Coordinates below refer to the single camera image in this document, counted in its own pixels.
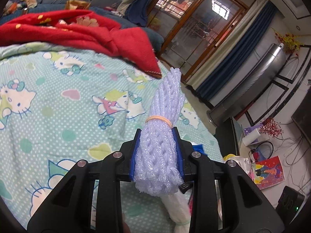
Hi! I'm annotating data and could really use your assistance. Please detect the blue right curtain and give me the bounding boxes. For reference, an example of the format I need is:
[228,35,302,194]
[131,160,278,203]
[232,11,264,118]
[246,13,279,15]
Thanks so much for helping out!
[187,0,278,102]

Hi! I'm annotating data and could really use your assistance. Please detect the blue left curtain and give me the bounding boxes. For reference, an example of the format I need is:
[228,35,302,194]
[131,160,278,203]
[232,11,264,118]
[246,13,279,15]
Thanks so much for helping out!
[116,0,152,27]

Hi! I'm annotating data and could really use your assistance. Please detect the white plastic bag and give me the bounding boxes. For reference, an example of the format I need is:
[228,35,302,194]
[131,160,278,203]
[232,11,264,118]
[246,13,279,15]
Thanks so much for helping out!
[232,156,252,175]

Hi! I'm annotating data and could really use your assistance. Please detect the colourful girl painting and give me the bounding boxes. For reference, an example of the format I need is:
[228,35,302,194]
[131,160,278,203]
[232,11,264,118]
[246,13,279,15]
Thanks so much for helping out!
[253,156,285,190]

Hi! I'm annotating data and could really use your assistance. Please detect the blue curtain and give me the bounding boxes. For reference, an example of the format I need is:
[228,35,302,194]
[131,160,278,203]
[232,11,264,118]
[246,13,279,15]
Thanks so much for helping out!
[116,0,152,27]
[187,0,278,102]

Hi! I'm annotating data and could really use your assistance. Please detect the black round basket handle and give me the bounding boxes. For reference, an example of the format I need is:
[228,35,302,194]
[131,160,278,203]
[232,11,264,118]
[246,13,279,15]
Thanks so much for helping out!
[249,141,274,162]

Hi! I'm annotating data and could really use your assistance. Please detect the black green snack packet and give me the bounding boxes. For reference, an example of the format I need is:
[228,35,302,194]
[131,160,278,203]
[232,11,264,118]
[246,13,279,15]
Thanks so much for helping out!
[179,182,193,194]

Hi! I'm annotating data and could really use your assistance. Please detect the lavender foam net bundle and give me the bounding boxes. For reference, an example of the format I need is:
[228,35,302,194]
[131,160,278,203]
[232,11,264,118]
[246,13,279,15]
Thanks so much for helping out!
[133,68,185,196]

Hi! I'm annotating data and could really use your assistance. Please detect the wooden framed glass door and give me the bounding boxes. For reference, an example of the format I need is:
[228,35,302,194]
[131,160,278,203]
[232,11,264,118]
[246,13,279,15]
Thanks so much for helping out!
[147,0,257,82]

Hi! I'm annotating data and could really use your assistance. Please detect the red blanket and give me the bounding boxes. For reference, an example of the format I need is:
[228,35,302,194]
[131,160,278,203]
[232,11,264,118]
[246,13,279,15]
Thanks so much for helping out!
[1,10,162,78]

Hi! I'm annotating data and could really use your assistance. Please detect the yellow red artificial flowers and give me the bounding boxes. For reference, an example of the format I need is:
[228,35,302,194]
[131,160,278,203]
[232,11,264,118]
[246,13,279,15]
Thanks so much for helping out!
[273,28,303,56]

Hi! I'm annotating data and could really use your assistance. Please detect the yellow rimmed trash bin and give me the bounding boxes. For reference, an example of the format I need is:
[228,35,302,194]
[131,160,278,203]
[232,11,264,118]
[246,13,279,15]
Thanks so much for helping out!
[224,154,236,162]

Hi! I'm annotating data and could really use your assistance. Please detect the Hello Kitty teal bedsheet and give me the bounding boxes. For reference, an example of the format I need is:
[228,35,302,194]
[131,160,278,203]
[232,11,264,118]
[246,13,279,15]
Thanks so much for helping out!
[0,41,223,231]

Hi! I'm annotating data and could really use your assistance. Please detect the white ribbed vase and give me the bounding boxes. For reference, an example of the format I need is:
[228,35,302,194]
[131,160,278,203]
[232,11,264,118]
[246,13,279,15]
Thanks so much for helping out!
[242,128,260,146]

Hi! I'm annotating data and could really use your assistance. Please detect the wall mounted television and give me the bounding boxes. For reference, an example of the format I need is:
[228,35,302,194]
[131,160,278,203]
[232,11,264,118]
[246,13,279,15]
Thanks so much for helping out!
[292,97,311,142]

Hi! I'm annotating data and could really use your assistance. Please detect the silver tower air conditioner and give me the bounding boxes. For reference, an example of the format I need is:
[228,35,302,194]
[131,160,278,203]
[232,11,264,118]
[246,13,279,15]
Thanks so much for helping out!
[207,44,286,126]

